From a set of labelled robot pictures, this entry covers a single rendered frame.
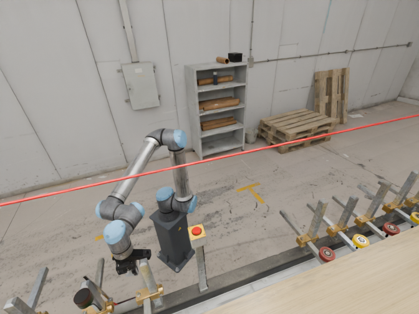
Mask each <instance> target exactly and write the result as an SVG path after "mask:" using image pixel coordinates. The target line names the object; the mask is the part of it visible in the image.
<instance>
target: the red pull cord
mask: <svg viewBox="0 0 419 314"><path fill-rule="evenodd" d="M417 116H419V114H417V115H412V116H408V117H403V118H397V119H394V120H389V121H383V122H380V123H374V124H371V125H365V126H360V127H356V128H351V129H347V130H342V131H336V132H333V133H328V134H324V135H319V136H313V137H309V138H304V139H300V140H295V141H290V142H286V143H281V144H277V145H272V146H266V147H263V148H257V149H254V150H248V151H243V152H239V153H234V154H230V155H225V156H219V157H216V158H210V159H205V160H201V161H196V162H192V163H187V164H182V165H178V166H173V167H169V168H164V169H158V170H155V171H149V172H146V173H140V174H135V175H131V176H126V177H122V178H117V179H111V180H108V181H102V182H99V183H93V184H88V185H85V186H79V187H76V188H70V189H65V190H61V191H56V192H53V193H47V194H41V195H38V196H33V197H27V198H24V199H18V200H15V201H9V202H4V203H0V207H1V206H6V205H10V204H15V203H19V202H24V201H29V200H33V199H38V198H42V197H47V196H52V195H56V194H61V193H66V192H70V191H75V190H79V189H84V188H89V187H93V186H98V185H101V184H107V183H112V182H116V181H121V180H124V179H130V178H136V177H139V176H144V175H148V174H153V173H159V172H162V171H167V170H171V169H176V168H181V167H185V166H190V165H194V164H199V163H204V162H208V161H213V160H217V159H222V158H227V157H231V156H236V155H241V154H245V153H250V152H254V151H259V150H265V149H268V148H273V147H277V146H282V145H288V144H291V143H297V142H300V141H306V140H311V139H314V138H320V137H323V136H328V135H334V134H337V133H343V132H346V131H351V130H357V129H360V128H365V127H369V126H374V125H379V124H383V123H388V122H392V121H397V120H402V119H406V118H411V117H417Z"/></svg>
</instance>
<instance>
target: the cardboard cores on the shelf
mask: <svg viewBox="0 0 419 314"><path fill-rule="evenodd" d="M229 81H233V76H232V75H225V76H220V77H218V83H220V82H229ZM212 83H213V77H211V78H203V79H197V84H198V85H206V84H212ZM239 103H240V99H239V98H237V99H235V98H234V97H223V98H215V99H211V100H203V101H199V102H198V105H199V110H202V109H203V111H208V110H215V109H219V108H226V107H233V106H237V105H239ZM236 123H237V121H236V120H234V118H233V117H226V118H220V119H216V120H210V121H204V122H200V126H201V129H202V131H206V130H211V129H214V128H219V127H222V126H228V125H232V124H236Z"/></svg>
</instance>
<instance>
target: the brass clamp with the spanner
mask: <svg viewBox="0 0 419 314"><path fill-rule="evenodd" d="M83 311H86V312H87V314H111V313H113V312H114V303H113V301H111V302H108V301H106V304H105V311H102V312H99V313H97V312H96V311H95V310H94V308H93V307H88V308H85V309H83V310H82V312H83Z"/></svg>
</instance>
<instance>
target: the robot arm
mask: <svg viewBox="0 0 419 314"><path fill-rule="evenodd" d="M186 144H187V137H186V133H185V132H184V131H183V130H179V129H167V128H160V129H157V130H154V131H152V132H151V133H149V134H148V135H147V136H146V137H145V138H144V139H143V145H142V147H141V148H140V150H139V151H138V153H137V154H136V156H135V157H134V159H133V160H132V162H131V163H130V165H129V166H128V168H127V169H126V171H125V172H124V174H123V175H122V177H126V176H131V175H135V174H140V173H142V172H143V170H144V169H145V167H146V165H147V164H148V162H149V160H150V158H151V157H152V155H153V154H154V152H155V150H158V149H159V148H160V147H161V146H167V147H168V151H169V155H170V161H171V167H173V166H178V165H182V164H186V156H185V146H186ZM172 171H173V178H174V182H175V189H176V192H173V189H172V188H171V187H164V188H161V189H159V190H158V191H157V193H156V199H157V203H158V208H159V211H158V218H159V220H161V221H162V222H172V221H174V220H175V219H177V218H178V216H179V214H180V211H181V212H187V213H193V212H194V210H195V207H196V203H197V196H195V195H193V192H192V190H191V189H190V185H189V179H188V170H187V166H185V167H181V168H176V169H173V170H172ZM122 177H121V178H122ZM138 179H139V177H136V178H130V179H124V180H121V181H118V183H117V184H116V186H115V187H114V189H113V190H112V192H111V193H110V195H108V197H107V198H106V200H102V201H100V202H99V203H98V204H97V206H96V208H95V213H96V216H97V217H98V218H101V219H103V220H108V221H111V222H110V223H109V224H107V225H106V227H105V229H104V231H103V235H104V240H105V241H106V243H107V245H108V247H109V249H110V251H111V253H112V255H113V257H112V260H114V261H116V271H117V273H118V275H121V274H125V273H127V271H128V274H126V275H125V276H126V277H131V276H137V275H138V274H139V270H138V264H137V260H140V259H144V258H147V260H150V258H151V256H152V254H151V250H150V249H134V248H133V245H132V242H131V240H130V234H131V233H132V232H133V230H134V229H135V228H136V226H137V225H138V223H139V222H140V221H141V219H142V218H143V216H144V214H145V210H144V208H143V206H142V205H141V204H139V203H137V202H131V203H130V205H126V204H124V203H125V201H126V199H127V198H128V195H129V194H130V192H131V191H132V189H133V187H134V185H135V184H136V182H137V181H138Z"/></svg>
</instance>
